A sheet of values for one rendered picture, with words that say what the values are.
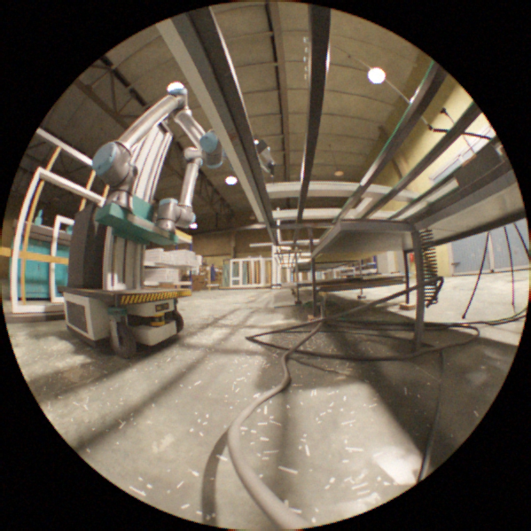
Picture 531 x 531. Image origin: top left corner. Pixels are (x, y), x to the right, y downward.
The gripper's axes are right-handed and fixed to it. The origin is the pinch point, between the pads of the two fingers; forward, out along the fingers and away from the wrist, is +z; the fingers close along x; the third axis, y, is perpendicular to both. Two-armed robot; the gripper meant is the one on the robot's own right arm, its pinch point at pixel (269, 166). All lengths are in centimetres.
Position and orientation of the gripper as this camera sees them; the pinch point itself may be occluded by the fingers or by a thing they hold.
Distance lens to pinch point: 88.0
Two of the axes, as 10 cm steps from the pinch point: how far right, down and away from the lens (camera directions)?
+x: -6.7, 7.4, 0.2
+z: 6.6, 5.9, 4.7
